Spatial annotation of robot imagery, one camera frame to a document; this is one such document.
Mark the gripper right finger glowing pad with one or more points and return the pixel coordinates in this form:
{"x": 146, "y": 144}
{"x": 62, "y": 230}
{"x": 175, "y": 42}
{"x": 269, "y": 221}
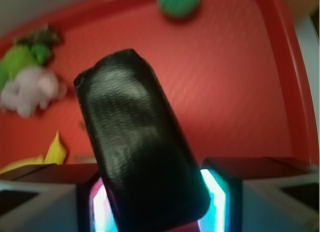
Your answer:
{"x": 261, "y": 194}

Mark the green plush toy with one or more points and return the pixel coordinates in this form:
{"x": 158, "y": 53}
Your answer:
{"x": 22, "y": 56}

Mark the yellow microfiber cloth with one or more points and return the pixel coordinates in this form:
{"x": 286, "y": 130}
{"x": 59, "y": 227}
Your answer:
{"x": 56, "y": 154}

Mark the black box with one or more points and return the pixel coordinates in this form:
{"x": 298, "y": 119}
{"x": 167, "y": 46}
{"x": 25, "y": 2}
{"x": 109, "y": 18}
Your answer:
{"x": 152, "y": 180}

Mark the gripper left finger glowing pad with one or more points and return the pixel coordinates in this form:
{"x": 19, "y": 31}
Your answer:
{"x": 55, "y": 198}

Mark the green textured ball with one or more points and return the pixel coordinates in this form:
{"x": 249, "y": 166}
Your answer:
{"x": 178, "y": 8}

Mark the pink plush toy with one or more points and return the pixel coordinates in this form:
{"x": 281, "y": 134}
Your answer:
{"x": 34, "y": 87}

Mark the dark pinecone object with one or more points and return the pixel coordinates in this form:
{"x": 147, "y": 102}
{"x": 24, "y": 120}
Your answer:
{"x": 43, "y": 35}

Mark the red plastic tray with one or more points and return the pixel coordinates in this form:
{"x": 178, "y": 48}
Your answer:
{"x": 233, "y": 74}

